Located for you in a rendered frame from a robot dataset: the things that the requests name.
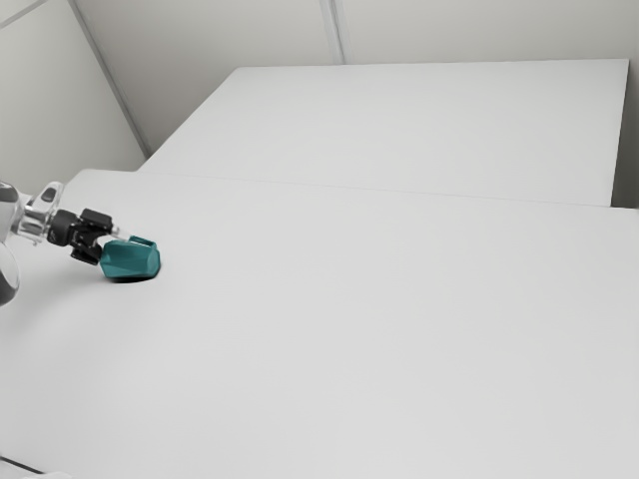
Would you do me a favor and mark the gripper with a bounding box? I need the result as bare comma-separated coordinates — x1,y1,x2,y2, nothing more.
48,208,122,266

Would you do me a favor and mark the teal faceted mug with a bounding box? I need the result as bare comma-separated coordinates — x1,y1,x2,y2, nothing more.
99,235,162,283

